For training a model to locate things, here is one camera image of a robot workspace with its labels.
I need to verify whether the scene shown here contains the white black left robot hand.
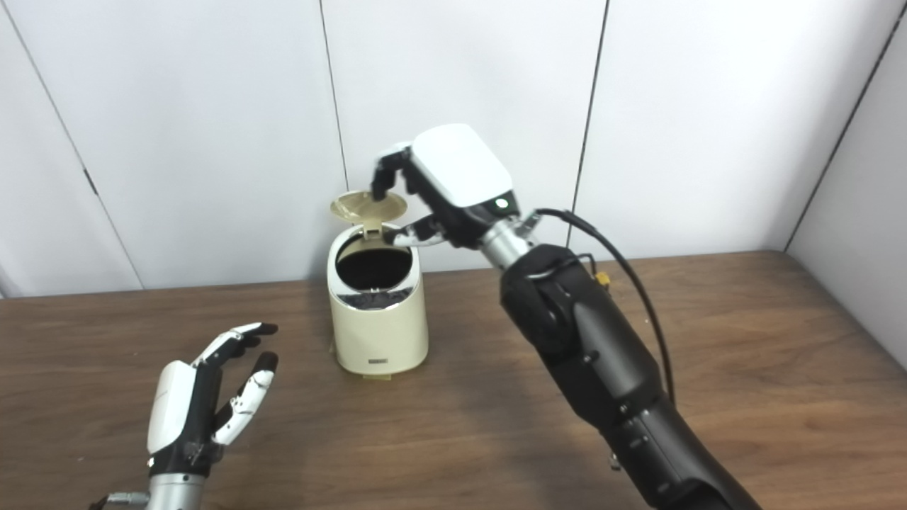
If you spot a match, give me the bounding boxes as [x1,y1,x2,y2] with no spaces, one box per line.
[147,322,279,477]

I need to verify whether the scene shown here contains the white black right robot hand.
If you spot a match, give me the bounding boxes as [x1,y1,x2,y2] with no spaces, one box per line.
[370,124,522,250]

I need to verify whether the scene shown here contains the round cream bin lid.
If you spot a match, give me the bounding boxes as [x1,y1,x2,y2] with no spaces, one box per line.
[330,190,409,236]

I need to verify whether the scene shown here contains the cream-colored bin body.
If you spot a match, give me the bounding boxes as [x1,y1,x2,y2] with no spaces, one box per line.
[327,223,429,376]

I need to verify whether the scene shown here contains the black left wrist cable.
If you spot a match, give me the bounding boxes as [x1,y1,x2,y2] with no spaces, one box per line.
[89,490,151,510]

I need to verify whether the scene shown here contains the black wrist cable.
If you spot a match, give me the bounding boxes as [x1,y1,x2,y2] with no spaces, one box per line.
[89,490,151,510]
[521,208,677,408]

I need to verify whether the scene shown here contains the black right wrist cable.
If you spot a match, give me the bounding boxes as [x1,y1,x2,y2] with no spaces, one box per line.
[521,208,677,408]

